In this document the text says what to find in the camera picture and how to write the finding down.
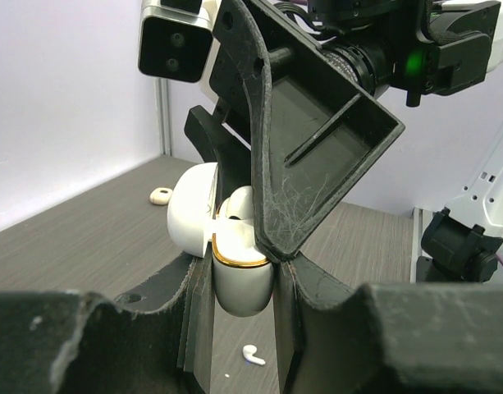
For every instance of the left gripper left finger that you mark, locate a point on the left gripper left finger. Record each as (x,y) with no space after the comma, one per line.
(154,338)

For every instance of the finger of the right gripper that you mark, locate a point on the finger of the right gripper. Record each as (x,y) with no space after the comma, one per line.
(215,144)

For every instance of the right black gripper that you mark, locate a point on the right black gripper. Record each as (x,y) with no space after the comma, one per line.
(313,132)

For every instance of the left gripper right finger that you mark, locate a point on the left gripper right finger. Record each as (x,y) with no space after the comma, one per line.
(385,337)

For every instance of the white earbud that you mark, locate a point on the white earbud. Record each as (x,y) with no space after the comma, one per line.
(240,204)
(249,353)

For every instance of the white earbud charging case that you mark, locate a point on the white earbud charging case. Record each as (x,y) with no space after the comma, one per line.
(243,276)

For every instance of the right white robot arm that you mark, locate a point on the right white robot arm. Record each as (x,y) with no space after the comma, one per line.
(447,47)

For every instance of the beige earbud case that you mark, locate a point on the beige earbud case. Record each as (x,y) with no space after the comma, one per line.
(160,196)

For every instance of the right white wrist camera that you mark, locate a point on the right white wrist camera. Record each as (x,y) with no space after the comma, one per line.
(176,41)

